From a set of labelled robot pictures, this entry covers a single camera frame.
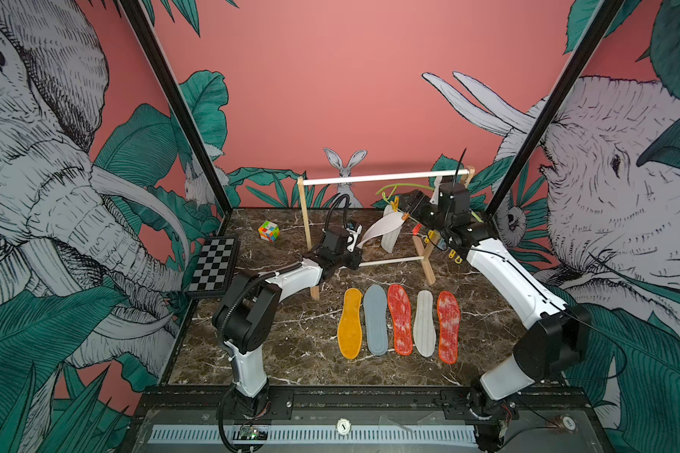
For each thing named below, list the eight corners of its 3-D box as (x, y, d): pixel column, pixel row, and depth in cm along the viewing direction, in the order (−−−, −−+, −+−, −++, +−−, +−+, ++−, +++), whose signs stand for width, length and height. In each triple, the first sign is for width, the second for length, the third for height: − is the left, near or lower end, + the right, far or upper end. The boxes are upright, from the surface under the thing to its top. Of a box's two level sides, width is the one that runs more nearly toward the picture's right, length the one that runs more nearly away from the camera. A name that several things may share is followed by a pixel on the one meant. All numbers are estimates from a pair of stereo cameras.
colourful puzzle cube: (260, 238, 113) (256, 229, 109) (268, 228, 117) (266, 219, 112) (272, 243, 111) (269, 235, 107) (281, 233, 115) (278, 224, 111)
